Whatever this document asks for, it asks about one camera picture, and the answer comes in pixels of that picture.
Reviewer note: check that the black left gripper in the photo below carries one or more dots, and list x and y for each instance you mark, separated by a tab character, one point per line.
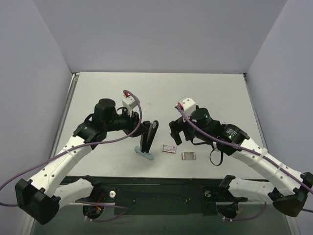
145	128

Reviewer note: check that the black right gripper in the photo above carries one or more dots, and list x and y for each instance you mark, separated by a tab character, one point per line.
178	128

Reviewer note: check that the black stapler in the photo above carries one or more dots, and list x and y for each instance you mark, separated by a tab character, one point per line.
148	136

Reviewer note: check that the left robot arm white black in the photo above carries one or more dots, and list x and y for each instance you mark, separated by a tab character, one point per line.
42	196

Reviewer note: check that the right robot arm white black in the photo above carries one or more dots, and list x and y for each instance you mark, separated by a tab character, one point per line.
284	187

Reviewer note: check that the red white staple box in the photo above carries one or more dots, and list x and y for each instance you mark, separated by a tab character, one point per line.
169	149

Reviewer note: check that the open staple box tray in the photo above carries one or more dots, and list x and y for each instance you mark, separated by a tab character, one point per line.
188	156

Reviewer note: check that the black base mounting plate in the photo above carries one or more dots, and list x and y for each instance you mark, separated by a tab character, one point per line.
161	196

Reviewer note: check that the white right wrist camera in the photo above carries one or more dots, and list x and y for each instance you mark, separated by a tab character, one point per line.
187	105

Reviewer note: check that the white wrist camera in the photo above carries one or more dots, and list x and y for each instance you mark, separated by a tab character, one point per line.
129	103
187	105

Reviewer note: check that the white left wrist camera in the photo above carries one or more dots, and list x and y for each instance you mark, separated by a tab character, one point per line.
129	103

